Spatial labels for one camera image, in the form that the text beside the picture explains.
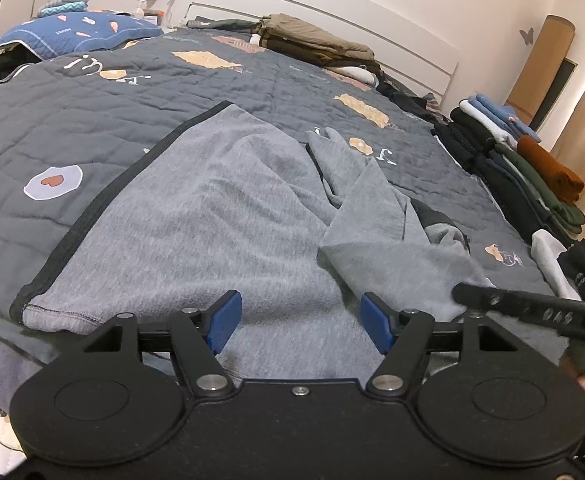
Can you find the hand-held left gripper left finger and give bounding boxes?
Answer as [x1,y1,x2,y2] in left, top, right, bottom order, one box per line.
[80,289,244,401]

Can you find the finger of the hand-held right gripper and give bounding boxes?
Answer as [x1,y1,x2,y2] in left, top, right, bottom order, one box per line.
[451,281,585,341]

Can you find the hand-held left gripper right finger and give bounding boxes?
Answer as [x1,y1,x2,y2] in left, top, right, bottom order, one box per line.
[360,291,523,402]

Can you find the grey sweatshirt with black trim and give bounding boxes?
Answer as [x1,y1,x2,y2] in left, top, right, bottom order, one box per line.
[0,101,578,401]

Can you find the black folded clothes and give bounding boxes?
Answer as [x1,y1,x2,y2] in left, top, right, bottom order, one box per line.
[431,107,498,173]

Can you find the olive folded clothes pile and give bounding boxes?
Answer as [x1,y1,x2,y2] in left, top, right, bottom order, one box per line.
[250,13,376,68]

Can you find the white fleece garment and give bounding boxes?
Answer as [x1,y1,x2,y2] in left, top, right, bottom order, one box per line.
[531,229,582,302]

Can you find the dark green folded sweater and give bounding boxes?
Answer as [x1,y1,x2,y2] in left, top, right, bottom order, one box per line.
[495,144,585,235]

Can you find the navy folded garment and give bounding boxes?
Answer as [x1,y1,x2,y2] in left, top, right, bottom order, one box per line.
[473,152,573,241]

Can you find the rust brown folded sweater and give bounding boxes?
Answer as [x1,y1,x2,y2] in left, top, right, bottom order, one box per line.
[517,135,585,204]

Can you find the white folded shirt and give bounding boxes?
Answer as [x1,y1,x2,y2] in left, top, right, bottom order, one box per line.
[460,100,518,150]

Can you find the light blue folded sweater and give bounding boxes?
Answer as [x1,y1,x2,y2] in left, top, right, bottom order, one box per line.
[473,92,541,143]

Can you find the black crumpled garments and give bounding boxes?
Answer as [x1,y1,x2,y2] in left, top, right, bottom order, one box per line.
[375,72,442,122]

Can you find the tan upright board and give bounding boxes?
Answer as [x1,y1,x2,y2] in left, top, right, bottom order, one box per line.
[504,15,578,132]

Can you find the grey quilted printed bedspread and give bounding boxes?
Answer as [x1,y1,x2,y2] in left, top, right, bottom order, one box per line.
[0,24,573,321]

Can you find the cream folded cloth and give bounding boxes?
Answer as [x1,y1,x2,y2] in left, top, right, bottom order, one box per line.
[323,62,379,89]

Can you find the dark grey-green garment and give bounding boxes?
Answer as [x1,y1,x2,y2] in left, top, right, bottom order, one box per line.
[186,18,259,32]

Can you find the white headboard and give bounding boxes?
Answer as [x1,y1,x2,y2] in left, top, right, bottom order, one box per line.
[187,0,461,106]

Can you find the blue printed pillow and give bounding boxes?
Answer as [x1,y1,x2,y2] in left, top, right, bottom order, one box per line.
[0,10,166,61]

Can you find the teal zigzag folded cloth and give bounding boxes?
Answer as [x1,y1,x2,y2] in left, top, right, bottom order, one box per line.
[39,0,89,19]

